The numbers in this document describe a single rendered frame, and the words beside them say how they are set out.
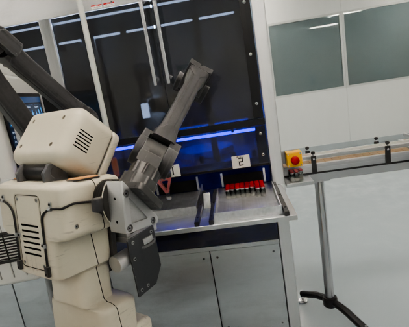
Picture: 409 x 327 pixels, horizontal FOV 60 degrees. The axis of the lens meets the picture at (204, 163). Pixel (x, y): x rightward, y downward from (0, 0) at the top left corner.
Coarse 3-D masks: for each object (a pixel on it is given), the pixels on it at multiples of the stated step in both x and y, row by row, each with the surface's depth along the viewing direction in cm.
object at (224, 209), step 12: (276, 192) 148; (216, 204) 148; (228, 204) 152; (240, 204) 150; (252, 204) 147; (264, 204) 145; (276, 204) 143; (216, 216) 135; (228, 216) 135; (240, 216) 134; (252, 216) 134
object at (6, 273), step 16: (16, 80) 137; (32, 96) 150; (0, 112) 119; (32, 112) 147; (0, 128) 118; (0, 144) 118; (16, 144) 126; (0, 160) 119; (0, 176) 120; (0, 208) 122; (0, 224) 123; (0, 240) 124; (0, 256) 125; (16, 256) 125; (0, 272) 127; (16, 272) 127
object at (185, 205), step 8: (184, 192) 181; (192, 192) 179; (200, 192) 167; (168, 200) 171; (176, 200) 169; (184, 200) 167; (192, 200) 165; (168, 208) 160; (176, 208) 148; (184, 208) 147; (192, 208) 147; (160, 216) 149; (168, 216) 148; (176, 216) 148
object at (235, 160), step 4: (232, 156) 167; (236, 156) 167; (240, 156) 167; (244, 156) 167; (248, 156) 167; (232, 160) 168; (236, 160) 167; (240, 160) 167; (244, 160) 167; (248, 160) 167; (232, 164) 168; (236, 164) 168; (240, 164) 168; (244, 164) 168; (248, 164) 167; (236, 168) 168
